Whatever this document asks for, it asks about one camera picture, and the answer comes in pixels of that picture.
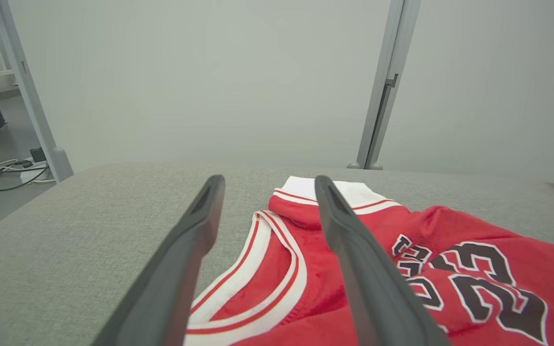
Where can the grey fabric sofa seat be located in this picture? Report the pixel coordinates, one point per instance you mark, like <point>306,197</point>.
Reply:
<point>89,240</point>

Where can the light grey slanted frame post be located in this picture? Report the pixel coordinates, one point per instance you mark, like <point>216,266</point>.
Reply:
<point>27,86</point>

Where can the white power strip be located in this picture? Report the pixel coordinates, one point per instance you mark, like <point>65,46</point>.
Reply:
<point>34,174</point>

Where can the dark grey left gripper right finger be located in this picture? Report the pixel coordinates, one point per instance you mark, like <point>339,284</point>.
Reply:
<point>373,288</point>

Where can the black power plug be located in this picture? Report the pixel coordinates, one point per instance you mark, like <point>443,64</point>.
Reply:
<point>38,154</point>

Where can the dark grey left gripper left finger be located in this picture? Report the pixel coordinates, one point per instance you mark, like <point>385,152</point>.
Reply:
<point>171,278</point>

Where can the grey rounded post foot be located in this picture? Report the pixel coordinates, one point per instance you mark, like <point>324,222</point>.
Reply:
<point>354,166</point>
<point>375,166</point>

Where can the red and white basketball jersey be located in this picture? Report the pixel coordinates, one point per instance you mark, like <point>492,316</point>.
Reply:
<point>546,259</point>

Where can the grey partition post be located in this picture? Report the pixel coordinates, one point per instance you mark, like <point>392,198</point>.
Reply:
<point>392,48</point>

